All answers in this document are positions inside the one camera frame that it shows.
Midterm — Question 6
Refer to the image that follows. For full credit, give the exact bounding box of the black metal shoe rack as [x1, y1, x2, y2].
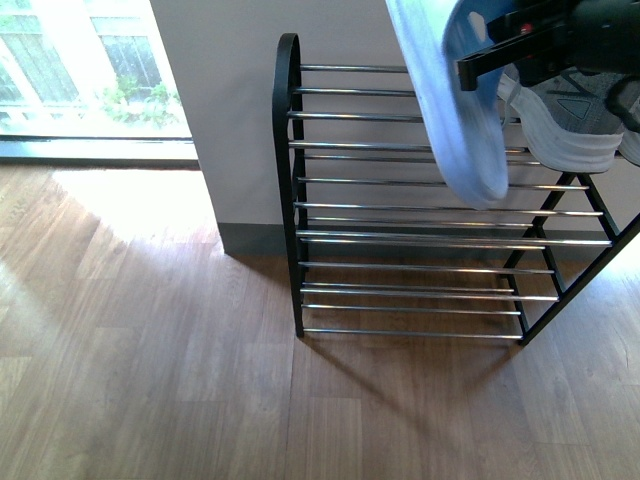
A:
[272, 33, 639, 344]

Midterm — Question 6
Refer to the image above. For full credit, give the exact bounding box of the light blue slide slipper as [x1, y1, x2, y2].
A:
[386, 0, 515, 209]

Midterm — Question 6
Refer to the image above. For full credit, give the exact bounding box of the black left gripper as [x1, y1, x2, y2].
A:
[457, 1, 639, 91]

